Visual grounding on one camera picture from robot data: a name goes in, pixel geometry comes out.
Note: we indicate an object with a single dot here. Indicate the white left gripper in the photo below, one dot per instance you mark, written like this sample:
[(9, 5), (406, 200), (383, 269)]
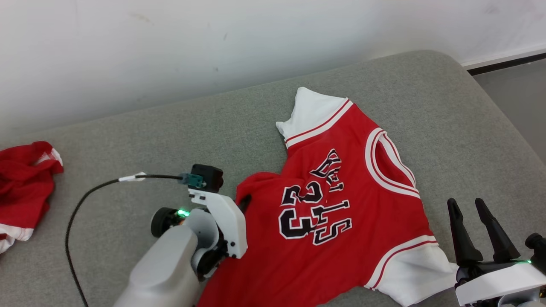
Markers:
[(230, 226)]

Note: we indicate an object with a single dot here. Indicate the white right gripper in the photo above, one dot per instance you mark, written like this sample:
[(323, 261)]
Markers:
[(499, 283)]

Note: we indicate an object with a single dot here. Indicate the red and white basketball jersey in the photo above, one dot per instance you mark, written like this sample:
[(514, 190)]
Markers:
[(341, 260)]

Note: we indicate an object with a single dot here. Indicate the red shorts with white stripes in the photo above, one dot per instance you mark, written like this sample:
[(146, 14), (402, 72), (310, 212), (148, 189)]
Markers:
[(21, 192)]

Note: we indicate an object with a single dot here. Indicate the grey and white left robot arm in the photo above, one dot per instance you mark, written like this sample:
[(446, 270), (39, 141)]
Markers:
[(164, 268)]

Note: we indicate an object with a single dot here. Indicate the grey and white right robot arm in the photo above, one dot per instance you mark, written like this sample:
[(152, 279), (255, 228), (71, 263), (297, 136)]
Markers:
[(536, 245)]

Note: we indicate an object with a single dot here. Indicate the white and black baseboard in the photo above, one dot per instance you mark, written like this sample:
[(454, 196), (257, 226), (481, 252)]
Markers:
[(503, 59)]

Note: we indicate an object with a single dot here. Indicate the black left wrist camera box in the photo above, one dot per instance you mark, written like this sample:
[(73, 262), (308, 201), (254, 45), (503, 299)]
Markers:
[(209, 177)]

